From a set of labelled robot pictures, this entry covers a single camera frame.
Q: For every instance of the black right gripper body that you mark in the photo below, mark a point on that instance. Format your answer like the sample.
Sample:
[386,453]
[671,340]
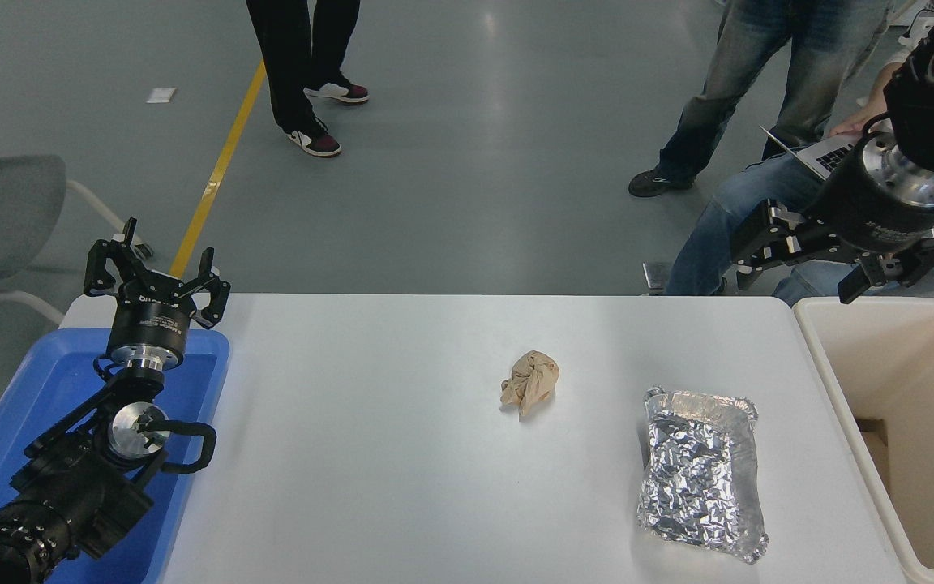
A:
[860,203]

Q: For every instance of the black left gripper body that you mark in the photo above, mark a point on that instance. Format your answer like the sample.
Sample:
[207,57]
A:
[149,320]

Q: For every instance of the silver foil tray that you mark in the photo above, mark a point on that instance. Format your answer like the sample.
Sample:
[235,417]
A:
[698,478]

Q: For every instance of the small metal floor plate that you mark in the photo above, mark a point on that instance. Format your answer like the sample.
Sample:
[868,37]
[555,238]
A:
[656,277]

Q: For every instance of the person's hand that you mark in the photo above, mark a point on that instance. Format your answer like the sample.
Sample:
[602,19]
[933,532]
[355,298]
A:
[860,122]

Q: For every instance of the person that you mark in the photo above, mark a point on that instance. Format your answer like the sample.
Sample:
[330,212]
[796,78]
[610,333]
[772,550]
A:
[293,65]
[726,223]
[726,97]

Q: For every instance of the silver laptop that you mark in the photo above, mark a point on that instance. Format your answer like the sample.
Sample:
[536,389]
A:
[828,156]

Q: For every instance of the large pale plastic bin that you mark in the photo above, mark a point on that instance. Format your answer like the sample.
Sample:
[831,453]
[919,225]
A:
[848,373]

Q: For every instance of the blue plastic tray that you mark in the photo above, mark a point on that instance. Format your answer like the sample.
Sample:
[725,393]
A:
[45,389]

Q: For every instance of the grey chair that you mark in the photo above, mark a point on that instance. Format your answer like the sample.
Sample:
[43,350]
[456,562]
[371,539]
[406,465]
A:
[5,211]

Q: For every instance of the crumpled tan paper ball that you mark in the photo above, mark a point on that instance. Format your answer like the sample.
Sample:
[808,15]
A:
[530,381]

